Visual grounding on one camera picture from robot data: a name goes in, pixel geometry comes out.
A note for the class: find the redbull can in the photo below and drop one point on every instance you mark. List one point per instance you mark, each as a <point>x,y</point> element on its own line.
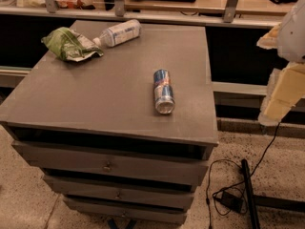
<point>163,92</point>

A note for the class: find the bottom grey drawer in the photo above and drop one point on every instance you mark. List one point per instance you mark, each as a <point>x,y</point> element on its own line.
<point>125,210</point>

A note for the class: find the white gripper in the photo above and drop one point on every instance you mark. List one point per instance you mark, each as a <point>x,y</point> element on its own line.
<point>294,37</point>

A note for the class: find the clear plastic water bottle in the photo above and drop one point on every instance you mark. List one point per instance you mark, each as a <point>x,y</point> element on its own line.
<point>119,34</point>

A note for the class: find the grey drawer cabinet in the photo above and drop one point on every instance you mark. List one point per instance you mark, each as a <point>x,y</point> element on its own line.
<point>108,102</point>

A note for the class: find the middle grey drawer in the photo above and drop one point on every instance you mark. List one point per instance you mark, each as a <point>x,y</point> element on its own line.
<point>73,186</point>

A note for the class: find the top grey drawer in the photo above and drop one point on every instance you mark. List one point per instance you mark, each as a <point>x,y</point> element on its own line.
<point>112,163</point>

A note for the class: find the green chip bag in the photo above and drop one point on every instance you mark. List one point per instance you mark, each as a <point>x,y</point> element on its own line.
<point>69,45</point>

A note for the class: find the black metal floor bar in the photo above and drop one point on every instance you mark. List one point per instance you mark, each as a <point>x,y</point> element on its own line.
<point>250,194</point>

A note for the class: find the grey drawer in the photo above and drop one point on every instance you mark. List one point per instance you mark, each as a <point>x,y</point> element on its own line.
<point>73,186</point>
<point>112,163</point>
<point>125,210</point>

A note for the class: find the grey metal window rail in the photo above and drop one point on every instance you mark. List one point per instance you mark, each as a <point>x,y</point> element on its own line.
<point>146,17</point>

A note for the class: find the black power adapter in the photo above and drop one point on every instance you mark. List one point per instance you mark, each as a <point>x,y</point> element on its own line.
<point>232,202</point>

